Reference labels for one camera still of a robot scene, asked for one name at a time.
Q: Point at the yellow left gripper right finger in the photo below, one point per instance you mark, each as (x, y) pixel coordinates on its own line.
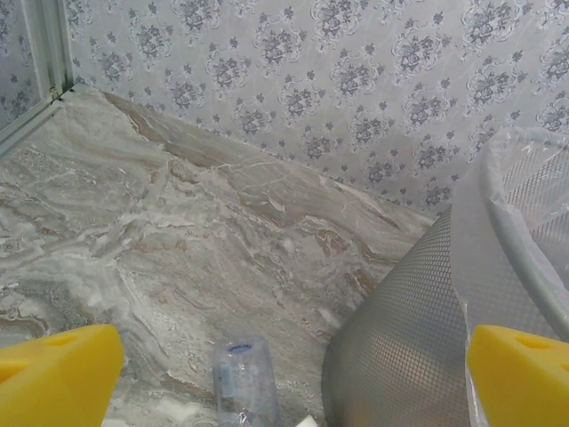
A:
(524, 382)

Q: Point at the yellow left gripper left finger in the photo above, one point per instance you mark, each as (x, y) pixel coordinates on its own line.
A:
(53, 382)

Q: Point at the clear water bottle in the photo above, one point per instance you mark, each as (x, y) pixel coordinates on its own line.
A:
(244, 382)

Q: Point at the grey mesh waste bin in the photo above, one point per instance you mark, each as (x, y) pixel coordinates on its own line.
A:
(391, 333)

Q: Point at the clear plastic bin liner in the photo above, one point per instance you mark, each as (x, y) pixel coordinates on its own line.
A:
(471, 200)

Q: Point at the left aluminium side rail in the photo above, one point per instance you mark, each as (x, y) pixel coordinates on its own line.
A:
(26, 122)

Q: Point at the left aluminium frame post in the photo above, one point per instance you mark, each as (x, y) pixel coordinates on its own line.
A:
(49, 44)

